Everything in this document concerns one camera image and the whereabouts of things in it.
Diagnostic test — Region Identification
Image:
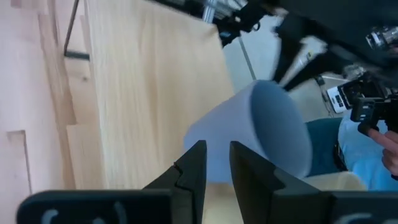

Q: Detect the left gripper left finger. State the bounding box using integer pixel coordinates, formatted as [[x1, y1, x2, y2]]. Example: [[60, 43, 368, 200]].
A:
[[142, 139, 208, 224]]

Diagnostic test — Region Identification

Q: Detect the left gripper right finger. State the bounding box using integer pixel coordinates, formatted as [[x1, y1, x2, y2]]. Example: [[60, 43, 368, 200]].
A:
[[229, 140, 332, 224]]

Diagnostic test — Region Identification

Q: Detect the lavender ceramic mug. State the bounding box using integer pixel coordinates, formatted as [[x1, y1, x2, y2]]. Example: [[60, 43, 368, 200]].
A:
[[183, 79, 313, 184]]

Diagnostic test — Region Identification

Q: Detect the light wooden shelf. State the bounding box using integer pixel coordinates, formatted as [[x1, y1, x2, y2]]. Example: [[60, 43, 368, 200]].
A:
[[63, 0, 236, 191]]

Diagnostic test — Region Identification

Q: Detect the person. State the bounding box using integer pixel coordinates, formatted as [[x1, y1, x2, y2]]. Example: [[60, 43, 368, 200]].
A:
[[306, 108, 398, 192]]

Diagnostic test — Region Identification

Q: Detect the person's hand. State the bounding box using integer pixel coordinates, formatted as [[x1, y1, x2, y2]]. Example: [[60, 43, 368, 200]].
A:
[[366, 128, 398, 181]]

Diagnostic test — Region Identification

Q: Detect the black teleoperation handle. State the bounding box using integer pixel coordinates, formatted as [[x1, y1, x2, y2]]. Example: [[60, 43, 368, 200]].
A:
[[326, 71, 398, 135]]

